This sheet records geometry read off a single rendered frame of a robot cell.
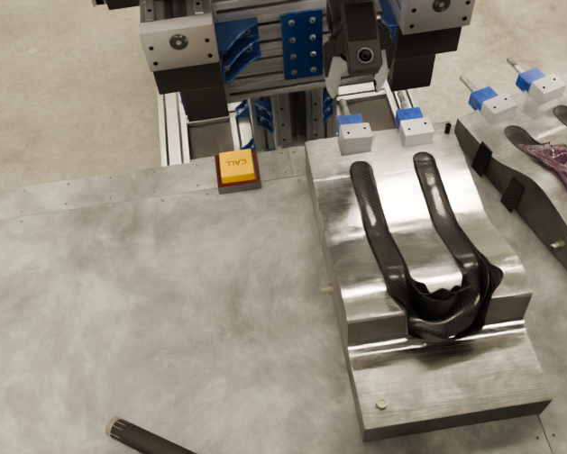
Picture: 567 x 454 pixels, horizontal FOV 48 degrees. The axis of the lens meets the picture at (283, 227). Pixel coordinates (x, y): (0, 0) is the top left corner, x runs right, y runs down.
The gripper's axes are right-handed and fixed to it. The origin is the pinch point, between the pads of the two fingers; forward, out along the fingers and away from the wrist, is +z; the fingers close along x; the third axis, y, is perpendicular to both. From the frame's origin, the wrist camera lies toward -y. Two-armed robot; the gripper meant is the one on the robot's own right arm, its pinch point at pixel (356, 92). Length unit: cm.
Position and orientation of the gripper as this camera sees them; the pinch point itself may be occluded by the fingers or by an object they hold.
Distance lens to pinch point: 102.9
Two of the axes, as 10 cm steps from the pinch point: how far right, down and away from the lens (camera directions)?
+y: -1.4, -8.1, 5.7
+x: -9.9, 1.4, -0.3
